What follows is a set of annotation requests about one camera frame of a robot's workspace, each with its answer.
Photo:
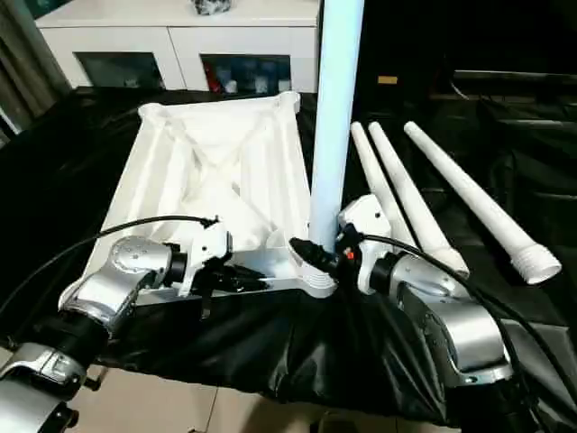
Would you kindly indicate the white plastic table top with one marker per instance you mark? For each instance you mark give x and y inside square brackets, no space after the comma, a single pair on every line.
[207,162]

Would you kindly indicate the white plastic table leg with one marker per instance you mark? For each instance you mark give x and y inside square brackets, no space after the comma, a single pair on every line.
[335,117]
[406,189]
[374,171]
[478,203]

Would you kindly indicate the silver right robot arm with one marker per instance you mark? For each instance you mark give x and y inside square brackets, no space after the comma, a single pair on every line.
[451,316]

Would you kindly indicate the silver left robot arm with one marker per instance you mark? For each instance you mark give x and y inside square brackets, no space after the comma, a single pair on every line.
[99,298]

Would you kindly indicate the black work mat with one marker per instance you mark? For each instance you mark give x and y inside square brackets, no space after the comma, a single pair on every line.
[72,180]

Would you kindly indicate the small tan box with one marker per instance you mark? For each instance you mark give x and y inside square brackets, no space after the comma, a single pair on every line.
[388,79]

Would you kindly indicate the white glass-door cabinet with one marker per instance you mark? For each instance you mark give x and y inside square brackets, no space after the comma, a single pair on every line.
[180,41]

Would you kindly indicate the black side table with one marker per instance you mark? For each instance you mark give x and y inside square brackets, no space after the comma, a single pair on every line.
[514,83]

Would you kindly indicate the small grey bundle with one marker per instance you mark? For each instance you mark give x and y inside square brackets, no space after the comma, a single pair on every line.
[212,6]

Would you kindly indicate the grey window curtain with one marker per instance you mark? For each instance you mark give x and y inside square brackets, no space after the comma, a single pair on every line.
[27,63]

